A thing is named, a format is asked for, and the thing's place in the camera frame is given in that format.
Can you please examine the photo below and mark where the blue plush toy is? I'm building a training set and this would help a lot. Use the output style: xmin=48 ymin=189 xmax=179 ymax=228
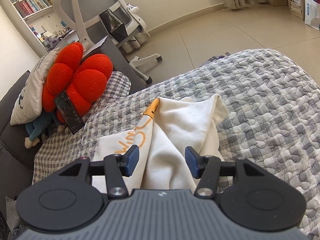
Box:
xmin=24 ymin=112 xmax=65 ymax=149

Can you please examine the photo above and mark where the red flower cushion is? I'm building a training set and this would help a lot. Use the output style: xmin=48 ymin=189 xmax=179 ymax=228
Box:
xmin=42 ymin=42 xmax=113 ymax=122

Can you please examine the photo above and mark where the white blue paper bag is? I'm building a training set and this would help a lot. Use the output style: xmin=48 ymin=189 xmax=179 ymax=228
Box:
xmin=304 ymin=0 xmax=320 ymax=30

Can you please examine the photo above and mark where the white bookshelf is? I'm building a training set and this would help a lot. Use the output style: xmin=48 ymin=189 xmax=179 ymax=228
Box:
xmin=1 ymin=0 xmax=79 ymax=57

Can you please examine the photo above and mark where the grey checked quilt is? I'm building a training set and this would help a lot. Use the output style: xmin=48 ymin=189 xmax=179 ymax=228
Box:
xmin=33 ymin=49 xmax=319 ymax=239

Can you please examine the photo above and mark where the dark grey sofa armrest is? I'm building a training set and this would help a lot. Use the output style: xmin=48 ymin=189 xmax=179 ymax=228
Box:
xmin=82 ymin=36 xmax=149 ymax=94

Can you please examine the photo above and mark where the white grey office chair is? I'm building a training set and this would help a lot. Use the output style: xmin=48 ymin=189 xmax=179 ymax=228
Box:
xmin=52 ymin=0 xmax=163 ymax=85

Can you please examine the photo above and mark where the white printed pillow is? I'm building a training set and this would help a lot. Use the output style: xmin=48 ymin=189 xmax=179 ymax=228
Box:
xmin=10 ymin=48 xmax=60 ymax=126

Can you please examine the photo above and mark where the white bear print sweatshirt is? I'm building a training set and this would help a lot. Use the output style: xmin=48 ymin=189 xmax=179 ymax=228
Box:
xmin=93 ymin=94 xmax=228 ymax=191

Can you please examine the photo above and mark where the black smartphone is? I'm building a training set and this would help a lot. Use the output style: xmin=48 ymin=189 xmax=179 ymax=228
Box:
xmin=54 ymin=91 xmax=85 ymax=134

